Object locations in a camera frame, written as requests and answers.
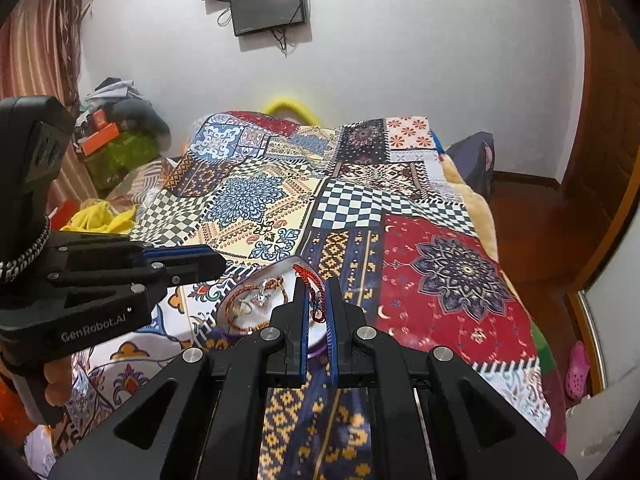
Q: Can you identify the yellow hoop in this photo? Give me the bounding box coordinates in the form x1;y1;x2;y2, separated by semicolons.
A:
263;92;321;126

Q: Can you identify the dark blue bag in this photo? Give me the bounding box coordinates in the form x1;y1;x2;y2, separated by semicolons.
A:
445;131;496;197

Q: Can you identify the silver ring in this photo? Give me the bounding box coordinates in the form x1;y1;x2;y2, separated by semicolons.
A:
235;282;271;316

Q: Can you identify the grey braided wrist strap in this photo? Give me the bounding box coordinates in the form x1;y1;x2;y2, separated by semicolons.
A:
0;214;52;287

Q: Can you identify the red cloth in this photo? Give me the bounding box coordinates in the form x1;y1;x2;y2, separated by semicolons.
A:
50;199;79;231

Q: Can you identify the pink clog shoe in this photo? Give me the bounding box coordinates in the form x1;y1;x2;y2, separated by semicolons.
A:
565;341;592;401

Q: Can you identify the person's left hand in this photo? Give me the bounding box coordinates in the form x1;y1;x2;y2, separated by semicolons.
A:
44;357;76;407

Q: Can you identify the pile of clothes on rack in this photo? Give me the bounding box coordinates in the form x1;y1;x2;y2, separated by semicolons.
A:
82;77;174;137

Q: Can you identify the orange box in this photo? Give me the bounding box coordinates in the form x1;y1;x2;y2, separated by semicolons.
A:
80;122;121;157

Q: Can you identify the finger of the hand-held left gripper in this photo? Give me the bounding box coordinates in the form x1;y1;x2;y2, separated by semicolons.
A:
46;264;183;311
47;232;227;274

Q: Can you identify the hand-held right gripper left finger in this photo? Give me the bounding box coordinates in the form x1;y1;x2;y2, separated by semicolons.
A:
47;275;309;480

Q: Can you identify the striped brown blanket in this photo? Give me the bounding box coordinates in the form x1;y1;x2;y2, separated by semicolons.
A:
107;157;172;212

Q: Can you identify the brown beaded bracelet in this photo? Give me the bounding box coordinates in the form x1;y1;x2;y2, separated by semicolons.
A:
223;275;292;334

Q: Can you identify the green patterned cloth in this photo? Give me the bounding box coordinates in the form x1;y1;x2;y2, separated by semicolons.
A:
85;130;162;192

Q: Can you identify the brown striped curtain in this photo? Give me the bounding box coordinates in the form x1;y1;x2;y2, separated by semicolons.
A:
0;0;101;202

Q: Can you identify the red beaded bracelet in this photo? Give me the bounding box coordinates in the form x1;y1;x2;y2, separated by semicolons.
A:
291;262;329;324

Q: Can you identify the patchwork printed blanket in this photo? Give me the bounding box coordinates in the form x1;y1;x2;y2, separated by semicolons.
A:
70;110;554;480

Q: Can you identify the heart-shaped purple tin box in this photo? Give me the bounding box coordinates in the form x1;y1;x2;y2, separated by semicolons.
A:
212;255;332;359

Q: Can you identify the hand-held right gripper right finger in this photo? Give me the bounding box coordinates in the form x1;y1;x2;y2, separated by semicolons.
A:
325;276;581;480

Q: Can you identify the yellow cloth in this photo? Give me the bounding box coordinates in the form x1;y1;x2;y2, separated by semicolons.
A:
60;199;139;235

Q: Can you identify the small black wall monitor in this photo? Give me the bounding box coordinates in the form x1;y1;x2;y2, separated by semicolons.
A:
229;0;307;37

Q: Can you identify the brown wooden door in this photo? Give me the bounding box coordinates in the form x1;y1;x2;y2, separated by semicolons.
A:
564;0;640;201

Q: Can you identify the beige fleece blanket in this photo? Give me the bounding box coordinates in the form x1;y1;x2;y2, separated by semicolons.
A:
432;130;502;262

